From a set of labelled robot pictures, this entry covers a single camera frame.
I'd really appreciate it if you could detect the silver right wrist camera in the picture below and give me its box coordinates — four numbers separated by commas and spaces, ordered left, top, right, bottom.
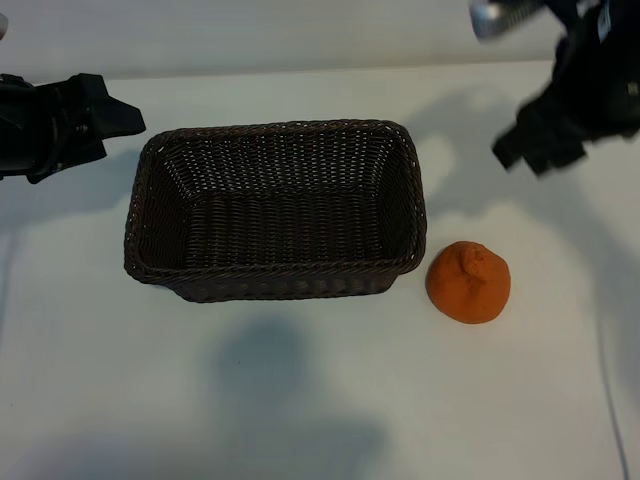
469, 0, 551, 39

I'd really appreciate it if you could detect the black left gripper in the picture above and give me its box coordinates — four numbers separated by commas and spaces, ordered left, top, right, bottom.
0, 73, 146, 184

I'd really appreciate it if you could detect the orange mandarin fruit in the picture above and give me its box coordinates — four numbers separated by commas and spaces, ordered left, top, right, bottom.
425, 240, 512, 326

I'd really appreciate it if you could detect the thin black cable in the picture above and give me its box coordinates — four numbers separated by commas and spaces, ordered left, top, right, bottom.
597, 309, 632, 480

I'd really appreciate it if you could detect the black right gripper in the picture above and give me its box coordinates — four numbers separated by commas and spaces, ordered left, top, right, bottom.
492, 49, 640, 176

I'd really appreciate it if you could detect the dark brown woven basket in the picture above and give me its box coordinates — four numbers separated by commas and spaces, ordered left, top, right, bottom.
123, 118, 429, 303

